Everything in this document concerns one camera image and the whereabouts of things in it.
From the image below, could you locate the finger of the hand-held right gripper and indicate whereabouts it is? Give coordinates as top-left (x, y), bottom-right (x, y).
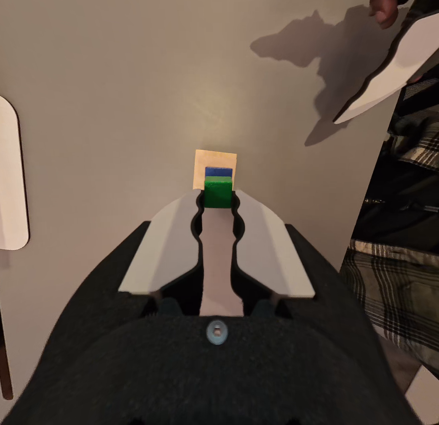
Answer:
top-left (332, 13), bottom-right (439, 125)

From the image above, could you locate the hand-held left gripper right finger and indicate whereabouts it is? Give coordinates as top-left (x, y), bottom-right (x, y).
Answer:
top-left (231, 190), bottom-right (316, 307)

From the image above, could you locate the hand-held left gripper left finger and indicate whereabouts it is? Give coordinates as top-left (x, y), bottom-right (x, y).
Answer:
top-left (118, 189), bottom-right (204, 306)

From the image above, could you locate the green wooden cube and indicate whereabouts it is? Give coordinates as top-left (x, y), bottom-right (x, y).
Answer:
top-left (204, 177), bottom-right (233, 209)

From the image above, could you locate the person's right hand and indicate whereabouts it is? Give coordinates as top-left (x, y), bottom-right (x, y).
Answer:
top-left (368, 0), bottom-right (400, 30)

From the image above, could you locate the plaid shirt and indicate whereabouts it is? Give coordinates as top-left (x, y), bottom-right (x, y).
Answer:
top-left (387, 121), bottom-right (439, 173)

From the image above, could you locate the natural wooden cube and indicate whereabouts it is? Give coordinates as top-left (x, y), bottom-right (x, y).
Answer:
top-left (192, 149), bottom-right (237, 193)

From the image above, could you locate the black garment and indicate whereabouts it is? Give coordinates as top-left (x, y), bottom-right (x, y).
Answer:
top-left (351, 157), bottom-right (439, 254)

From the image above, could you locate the white rounded board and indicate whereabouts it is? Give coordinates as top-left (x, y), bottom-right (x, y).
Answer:
top-left (0, 96), bottom-right (30, 251)

